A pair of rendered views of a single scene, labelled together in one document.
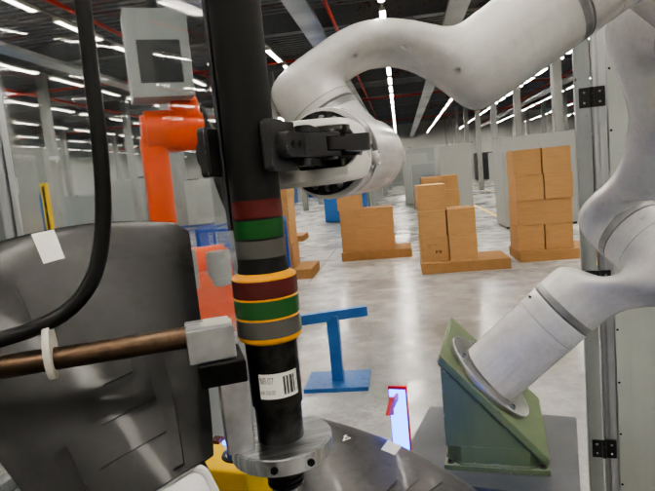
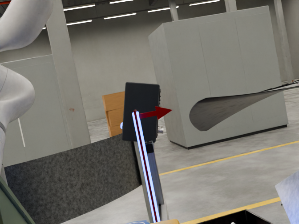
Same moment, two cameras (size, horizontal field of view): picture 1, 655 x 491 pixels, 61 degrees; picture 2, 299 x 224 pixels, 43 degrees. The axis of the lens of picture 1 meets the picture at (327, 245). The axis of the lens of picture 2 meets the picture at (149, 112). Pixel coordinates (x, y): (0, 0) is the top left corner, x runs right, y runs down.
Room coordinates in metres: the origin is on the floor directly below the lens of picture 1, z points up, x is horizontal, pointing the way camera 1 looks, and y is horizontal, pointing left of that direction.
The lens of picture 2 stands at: (0.88, 0.55, 1.23)
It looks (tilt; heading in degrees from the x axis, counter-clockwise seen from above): 4 degrees down; 252
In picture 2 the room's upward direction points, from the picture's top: 11 degrees counter-clockwise
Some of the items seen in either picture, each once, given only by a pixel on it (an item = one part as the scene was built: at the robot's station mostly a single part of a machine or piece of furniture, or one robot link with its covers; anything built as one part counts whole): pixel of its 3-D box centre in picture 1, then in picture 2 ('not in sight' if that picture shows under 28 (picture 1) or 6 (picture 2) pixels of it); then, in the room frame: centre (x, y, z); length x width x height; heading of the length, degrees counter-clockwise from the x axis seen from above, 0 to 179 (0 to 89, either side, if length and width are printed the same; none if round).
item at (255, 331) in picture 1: (269, 322); not in sight; (0.37, 0.04, 1.37); 0.04 x 0.04 x 0.01
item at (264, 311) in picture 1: (266, 303); not in sight; (0.37, 0.04, 1.39); 0.04 x 0.04 x 0.01
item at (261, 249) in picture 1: (260, 246); not in sight; (0.37, 0.04, 1.43); 0.03 x 0.03 x 0.01
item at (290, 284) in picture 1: (264, 284); not in sight; (0.37, 0.04, 1.40); 0.04 x 0.04 x 0.01
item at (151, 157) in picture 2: not in sight; (153, 173); (0.53, -0.58, 0.96); 0.03 x 0.03 x 0.20; 70
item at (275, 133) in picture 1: (304, 144); not in sight; (0.37, 0.01, 1.49); 0.07 x 0.03 x 0.03; 161
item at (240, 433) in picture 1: (261, 386); not in sight; (0.37, 0.05, 1.33); 0.09 x 0.07 x 0.10; 105
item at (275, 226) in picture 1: (258, 227); not in sight; (0.37, 0.04, 1.44); 0.03 x 0.03 x 0.01
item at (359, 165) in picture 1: (306, 152); not in sight; (0.47, 0.01, 1.49); 0.11 x 0.10 x 0.07; 161
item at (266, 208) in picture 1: (256, 207); not in sight; (0.37, 0.04, 1.45); 0.03 x 0.03 x 0.01
